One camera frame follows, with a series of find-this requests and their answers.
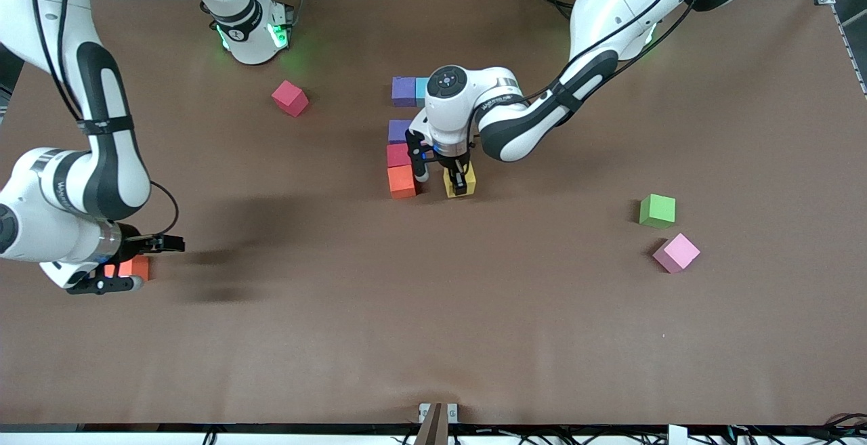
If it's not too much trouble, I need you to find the yellow foam cube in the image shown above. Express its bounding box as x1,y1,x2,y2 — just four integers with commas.
443,164,477,199

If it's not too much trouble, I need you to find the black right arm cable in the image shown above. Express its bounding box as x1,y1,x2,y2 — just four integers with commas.
27,0,181,237

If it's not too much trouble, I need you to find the orange foam cube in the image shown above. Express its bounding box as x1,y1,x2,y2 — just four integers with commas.
104,255,150,282
387,165,418,200

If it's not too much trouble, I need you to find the brown paper table cover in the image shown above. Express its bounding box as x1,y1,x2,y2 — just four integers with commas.
0,0,867,427

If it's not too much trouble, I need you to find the pink foam cube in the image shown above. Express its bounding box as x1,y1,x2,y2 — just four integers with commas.
652,232,702,274

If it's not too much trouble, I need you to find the green foam cube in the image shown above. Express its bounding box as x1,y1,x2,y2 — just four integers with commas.
639,194,677,230

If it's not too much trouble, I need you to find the metal bracket with brown post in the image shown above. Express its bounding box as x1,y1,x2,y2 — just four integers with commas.
418,402,459,445

